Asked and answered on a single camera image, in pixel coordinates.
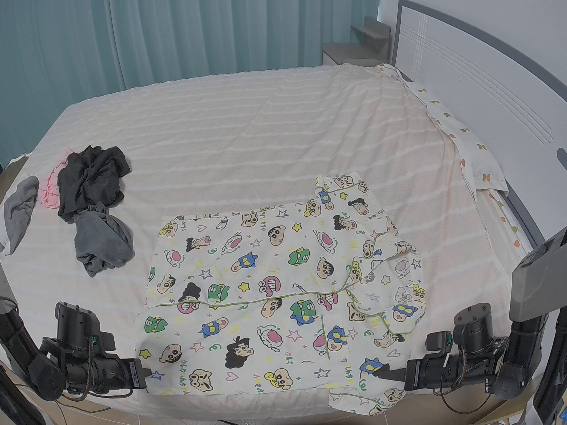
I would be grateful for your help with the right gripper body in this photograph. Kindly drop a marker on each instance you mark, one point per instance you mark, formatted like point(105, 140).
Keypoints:
point(436, 372)

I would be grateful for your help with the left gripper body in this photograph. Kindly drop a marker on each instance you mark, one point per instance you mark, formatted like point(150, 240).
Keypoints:
point(115, 374)

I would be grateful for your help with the white printed pyjama top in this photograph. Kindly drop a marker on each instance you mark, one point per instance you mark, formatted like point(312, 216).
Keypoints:
point(265, 303)

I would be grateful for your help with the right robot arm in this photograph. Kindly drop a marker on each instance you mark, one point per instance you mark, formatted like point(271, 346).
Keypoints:
point(536, 281)

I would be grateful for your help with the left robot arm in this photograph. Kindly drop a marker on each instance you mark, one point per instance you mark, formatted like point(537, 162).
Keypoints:
point(26, 348)

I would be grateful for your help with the bed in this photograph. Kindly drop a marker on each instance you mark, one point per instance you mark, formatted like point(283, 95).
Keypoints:
point(288, 140)

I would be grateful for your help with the dark grey garment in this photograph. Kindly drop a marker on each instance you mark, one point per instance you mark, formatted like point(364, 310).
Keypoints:
point(102, 241)

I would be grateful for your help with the grey and white garment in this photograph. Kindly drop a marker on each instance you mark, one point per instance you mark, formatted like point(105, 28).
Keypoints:
point(20, 210)

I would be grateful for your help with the pink garment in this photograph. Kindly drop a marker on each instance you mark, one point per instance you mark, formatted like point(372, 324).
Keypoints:
point(48, 193)

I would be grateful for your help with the black garment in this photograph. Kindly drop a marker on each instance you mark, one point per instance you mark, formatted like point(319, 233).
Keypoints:
point(88, 179)

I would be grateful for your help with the grey bedside table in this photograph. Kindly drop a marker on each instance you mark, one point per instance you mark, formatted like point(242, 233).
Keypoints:
point(354, 51)

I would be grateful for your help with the blue-green curtain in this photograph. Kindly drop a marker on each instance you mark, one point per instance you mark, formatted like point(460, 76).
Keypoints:
point(177, 29)

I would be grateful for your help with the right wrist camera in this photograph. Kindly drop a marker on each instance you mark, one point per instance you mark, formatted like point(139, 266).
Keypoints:
point(438, 343)

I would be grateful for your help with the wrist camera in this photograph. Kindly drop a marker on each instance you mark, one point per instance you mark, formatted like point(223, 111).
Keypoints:
point(104, 342)
point(438, 343)

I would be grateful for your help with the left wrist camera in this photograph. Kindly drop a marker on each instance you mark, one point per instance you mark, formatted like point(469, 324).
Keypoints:
point(104, 342)

